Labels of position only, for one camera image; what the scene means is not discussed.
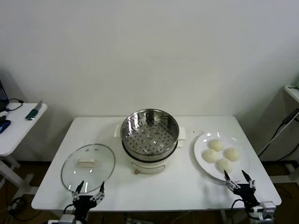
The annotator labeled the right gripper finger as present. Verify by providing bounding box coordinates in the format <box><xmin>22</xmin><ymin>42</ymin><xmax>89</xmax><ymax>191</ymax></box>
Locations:
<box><xmin>241</xmin><ymin>169</ymin><xmax>256</xmax><ymax>189</ymax></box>
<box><xmin>223</xmin><ymin>169</ymin><xmax>241</xmax><ymax>190</ymax></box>

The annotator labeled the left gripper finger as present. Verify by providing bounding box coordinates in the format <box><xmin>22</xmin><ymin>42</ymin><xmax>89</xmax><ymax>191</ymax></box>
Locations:
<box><xmin>90</xmin><ymin>181</ymin><xmax>106</xmax><ymax>203</ymax></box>
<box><xmin>71</xmin><ymin>180</ymin><xmax>85</xmax><ymax>201</ymax></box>

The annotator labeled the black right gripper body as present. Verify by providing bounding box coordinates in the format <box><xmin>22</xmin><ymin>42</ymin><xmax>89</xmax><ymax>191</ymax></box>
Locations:
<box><xmin>233</xmin><ymin>183</ymin><xmax>260</xmax><ymax>210</ymax></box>

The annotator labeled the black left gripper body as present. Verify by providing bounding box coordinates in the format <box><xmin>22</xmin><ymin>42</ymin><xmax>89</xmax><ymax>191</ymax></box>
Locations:
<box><xmin>72</xmin><ymin>195</ymin><xmax>98</xmax><ymax>224</ymax></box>

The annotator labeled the white steamed baozi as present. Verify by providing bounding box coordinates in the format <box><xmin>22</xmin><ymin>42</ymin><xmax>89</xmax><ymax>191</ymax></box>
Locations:
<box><xmin>201</xmin><ymin>148</ymin><xmax>219</xmax><ymax>163</ymax></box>
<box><xmin>224</xmin><ymin>147</ymin><xmax>241</xmax><ymax>161</ymax></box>
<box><xmin>216</xmin><ymin>158</ymin><xmax>234</xmax><ymax>174</ymax></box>
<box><xmin>208</xmin><ymin>139</ymin><xmax>225</xmax><ymax>152</ymax></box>

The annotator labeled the glass lid with beige handle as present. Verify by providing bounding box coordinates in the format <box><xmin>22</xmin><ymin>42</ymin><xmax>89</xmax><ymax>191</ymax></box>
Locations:
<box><xmin>60</xmin><ymin>143</ymin><xmax>116</xmax><ymax>194</ymax></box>

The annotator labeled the perforated steel steamer basket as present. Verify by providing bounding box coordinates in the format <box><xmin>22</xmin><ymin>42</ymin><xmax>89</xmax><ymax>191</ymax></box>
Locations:
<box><xmin>114</xmin><ymin>108</ymin><xmax>187</xmax><ymax>161</ymax></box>

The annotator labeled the large white plate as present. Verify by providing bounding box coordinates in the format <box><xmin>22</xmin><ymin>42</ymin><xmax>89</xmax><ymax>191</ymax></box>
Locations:
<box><xmin>193</xmin><ymin>132</ymin><xmax>252</xmax><ymax>182</ymax></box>

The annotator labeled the floor power strip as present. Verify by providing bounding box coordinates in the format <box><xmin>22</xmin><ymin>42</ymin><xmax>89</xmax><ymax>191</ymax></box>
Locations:
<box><xmin>7</xmin><ymin>198</ymin><xmax>27</xmax><ymax>213</ymax></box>

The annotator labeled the dark power adapter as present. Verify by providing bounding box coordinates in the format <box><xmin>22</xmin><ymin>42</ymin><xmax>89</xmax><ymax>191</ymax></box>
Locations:
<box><xmin>282</xmin><ymin>111</ymin><xmax>298</xmax><ymax>126</ymax></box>

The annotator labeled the small white side table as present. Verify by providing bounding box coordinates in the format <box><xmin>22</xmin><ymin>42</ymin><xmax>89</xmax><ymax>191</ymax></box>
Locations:
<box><xmin>0</xmin><ymin>102</ymin><xmax>48</xmax><ymax>196</ymax></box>

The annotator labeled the blue computer mouse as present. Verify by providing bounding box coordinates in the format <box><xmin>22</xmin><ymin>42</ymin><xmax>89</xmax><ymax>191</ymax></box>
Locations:
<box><xmin>0</xmin><ymin>119</ymin><xmax>12</xmax><ymax>133</ymax></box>

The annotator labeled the dark laptop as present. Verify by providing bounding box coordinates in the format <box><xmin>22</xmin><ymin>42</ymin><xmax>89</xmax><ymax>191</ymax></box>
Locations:
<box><xmin>0</xmin><ymin>80</ymin><xmax>9</xmax><ymax>110</ymax></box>

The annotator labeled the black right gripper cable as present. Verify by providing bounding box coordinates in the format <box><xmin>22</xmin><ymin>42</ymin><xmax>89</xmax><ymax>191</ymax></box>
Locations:
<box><xmin>231</xmin><ymin>198</ymin><xmax>246</xmax><ymax>213</ymax></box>

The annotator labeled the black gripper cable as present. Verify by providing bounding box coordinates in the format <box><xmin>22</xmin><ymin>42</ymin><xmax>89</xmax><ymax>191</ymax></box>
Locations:
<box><xmin>63</xmin><ymin>203</ymin><xmax>75</xmax><ymax>216</ymax></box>
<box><xmin>231</xmin><ymin>198</ymin><xmax>246</xmax><ymax>213</ymax></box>

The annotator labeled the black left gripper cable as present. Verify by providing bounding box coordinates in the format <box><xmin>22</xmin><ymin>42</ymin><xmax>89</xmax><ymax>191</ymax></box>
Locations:
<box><xmin>63</xmin><ymin>203</ymin><xmax>75</xmax><ymax>216</ymax></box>

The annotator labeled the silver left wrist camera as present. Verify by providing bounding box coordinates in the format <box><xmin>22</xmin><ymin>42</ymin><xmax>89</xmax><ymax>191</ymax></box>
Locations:
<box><xmin>59</xmin><ymin>214</ymin><xmax>77</xmax><ymax>224</ymax></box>

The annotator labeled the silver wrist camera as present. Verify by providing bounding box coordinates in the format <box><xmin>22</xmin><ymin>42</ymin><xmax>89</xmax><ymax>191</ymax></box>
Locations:
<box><xmin>251</xmin><ymin>201</ymin><xmax>275</xmax><ymax>220</ymax></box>
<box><xmin>59</xmin><ymin>214</ymin><xmax>77</xmax><ymax>224</ymax></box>

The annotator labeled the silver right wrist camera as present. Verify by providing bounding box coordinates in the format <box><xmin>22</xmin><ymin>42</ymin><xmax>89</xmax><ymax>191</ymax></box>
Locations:
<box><xmin>251</xmin><ymin>201</ymin><xmax>275</xmax><ymax>220</ymax></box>

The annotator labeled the white power cable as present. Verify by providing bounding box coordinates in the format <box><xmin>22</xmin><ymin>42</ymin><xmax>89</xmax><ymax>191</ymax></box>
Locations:
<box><xmin>256</xmin><ymin>123</ymin><xmax>285</xmax><ymax>156</ymax></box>

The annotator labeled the black power cable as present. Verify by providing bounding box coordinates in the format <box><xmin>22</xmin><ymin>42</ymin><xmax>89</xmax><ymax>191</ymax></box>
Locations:
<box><xmin>259</xmin><ymin>129</ymin><xmax>299</xmax><ymax>162</ymax></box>

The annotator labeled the green handled knife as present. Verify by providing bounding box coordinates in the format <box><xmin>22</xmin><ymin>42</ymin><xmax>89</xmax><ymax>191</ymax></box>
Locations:
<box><xmin>25</xmin><ymin>99</ymin><xmax>43</xmax><ymax>121</ymax></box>

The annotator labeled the thin black looped cable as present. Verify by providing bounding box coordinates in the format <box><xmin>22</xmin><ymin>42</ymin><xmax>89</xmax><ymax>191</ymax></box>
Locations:
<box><xmin>4</xmin><ymin>98</ymin><xmax>24</xmax><ymax>112</ymax></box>

